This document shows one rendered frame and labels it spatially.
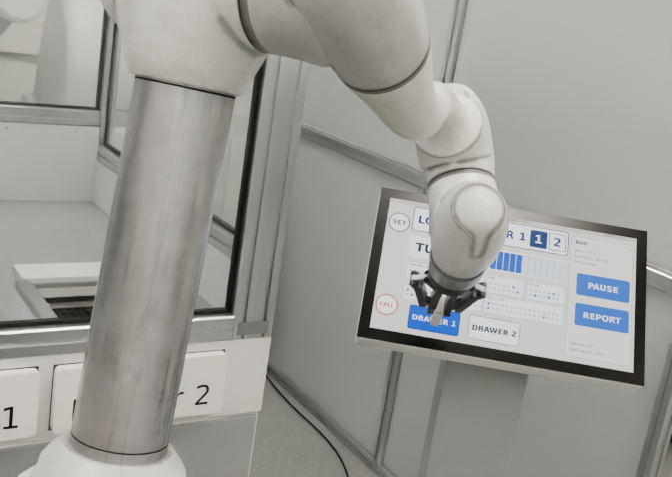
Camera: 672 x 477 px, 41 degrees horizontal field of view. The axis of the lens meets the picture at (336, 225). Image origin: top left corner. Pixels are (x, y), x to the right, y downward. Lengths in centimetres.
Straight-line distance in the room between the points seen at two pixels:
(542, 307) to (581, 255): 14
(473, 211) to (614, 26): 121
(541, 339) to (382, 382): 148
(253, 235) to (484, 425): 61
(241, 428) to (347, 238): 166
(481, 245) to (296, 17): 55
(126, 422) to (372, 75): 41
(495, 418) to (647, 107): 87
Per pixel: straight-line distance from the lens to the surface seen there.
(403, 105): 91
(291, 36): 81
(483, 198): 123
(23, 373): 144
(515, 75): 258
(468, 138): 129
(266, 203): 150
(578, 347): 168
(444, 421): 180
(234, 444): 167
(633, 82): 230
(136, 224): 87
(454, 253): 126
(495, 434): 182
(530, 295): 169
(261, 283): 155
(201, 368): 154
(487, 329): 165
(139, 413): 92
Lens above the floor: 154
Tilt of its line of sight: 14 degrees down
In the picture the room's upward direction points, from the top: 9 degrees clockwise
